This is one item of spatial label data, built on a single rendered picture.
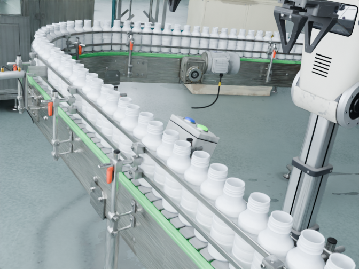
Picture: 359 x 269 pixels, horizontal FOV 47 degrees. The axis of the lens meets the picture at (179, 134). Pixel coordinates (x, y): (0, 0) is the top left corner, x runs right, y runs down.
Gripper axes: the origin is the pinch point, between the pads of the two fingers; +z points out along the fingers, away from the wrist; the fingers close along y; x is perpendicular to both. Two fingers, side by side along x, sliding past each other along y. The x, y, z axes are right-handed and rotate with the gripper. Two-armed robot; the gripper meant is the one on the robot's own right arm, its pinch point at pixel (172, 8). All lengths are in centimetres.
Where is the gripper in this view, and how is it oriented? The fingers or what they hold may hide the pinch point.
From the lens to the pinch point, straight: 117.8
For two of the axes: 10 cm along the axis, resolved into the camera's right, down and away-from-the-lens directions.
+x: 5.4, 4.0, -7.4
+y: -8.3, 1.2, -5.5
